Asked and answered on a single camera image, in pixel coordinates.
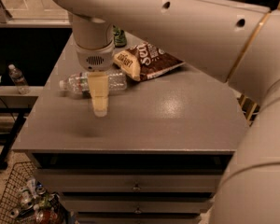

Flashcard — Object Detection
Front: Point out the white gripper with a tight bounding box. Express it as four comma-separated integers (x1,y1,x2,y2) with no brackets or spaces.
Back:
75,40,114,117

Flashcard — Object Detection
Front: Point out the clear plastic water bottle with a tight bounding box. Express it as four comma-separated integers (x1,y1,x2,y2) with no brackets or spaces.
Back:
59,70,127,94

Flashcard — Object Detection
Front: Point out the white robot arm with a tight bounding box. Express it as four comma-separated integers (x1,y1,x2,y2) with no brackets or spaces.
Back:
53,0,280,224

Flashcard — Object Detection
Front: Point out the small water bottle on shelf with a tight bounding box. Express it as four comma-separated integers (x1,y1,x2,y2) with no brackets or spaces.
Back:
8,64,30,94

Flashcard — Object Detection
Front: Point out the green soda can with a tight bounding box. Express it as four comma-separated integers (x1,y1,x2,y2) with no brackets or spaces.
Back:
113,26,127,48

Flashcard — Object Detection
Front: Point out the brown chip bag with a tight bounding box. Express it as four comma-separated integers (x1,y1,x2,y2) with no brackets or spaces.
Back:
113,42,184,81

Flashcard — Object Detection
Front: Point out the grey drawer cabinet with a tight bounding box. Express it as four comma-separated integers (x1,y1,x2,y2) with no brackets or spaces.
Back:
13,44,248,224

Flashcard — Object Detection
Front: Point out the black side table frame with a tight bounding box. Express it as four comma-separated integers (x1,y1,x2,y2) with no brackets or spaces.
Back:
0,86,43,170

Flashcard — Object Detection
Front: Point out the wire basket with trash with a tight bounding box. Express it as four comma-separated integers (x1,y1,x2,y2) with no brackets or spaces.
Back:
0,161,68,224

